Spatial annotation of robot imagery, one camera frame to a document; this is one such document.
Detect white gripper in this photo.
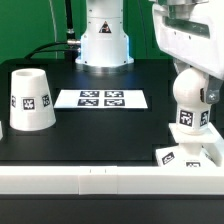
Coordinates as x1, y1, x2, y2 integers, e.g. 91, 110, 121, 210
152, 0, 224, 104

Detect white lamp bulb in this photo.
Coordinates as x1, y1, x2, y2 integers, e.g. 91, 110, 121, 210
173, 68, 211, 135

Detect white lamp base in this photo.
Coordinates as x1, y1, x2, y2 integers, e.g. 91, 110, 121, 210
155, 123, 217, 168

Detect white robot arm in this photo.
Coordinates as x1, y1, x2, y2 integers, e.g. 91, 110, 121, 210
76, 0, 224, 104

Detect white lamp shade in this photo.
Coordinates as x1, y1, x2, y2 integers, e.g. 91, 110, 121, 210
10, 68, 56, 131

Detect white marker sheet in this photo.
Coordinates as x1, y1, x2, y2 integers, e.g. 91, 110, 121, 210
54, 90, 148, 109

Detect white block at left edge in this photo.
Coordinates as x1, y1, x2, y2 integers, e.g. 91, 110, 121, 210
0, 121, 3, 141

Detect white right fence rail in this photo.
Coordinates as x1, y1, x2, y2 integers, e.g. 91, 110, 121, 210
207, 123, 224, 167

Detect white fence rail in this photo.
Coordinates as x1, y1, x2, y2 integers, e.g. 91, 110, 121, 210
0, 166, 224, 195
207, 123, 224, 167

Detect black cable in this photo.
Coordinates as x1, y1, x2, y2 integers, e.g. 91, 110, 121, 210
24, 0, 82, 60

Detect white front fence rail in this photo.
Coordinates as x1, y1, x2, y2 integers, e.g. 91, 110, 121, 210
0, 166, 224, 195

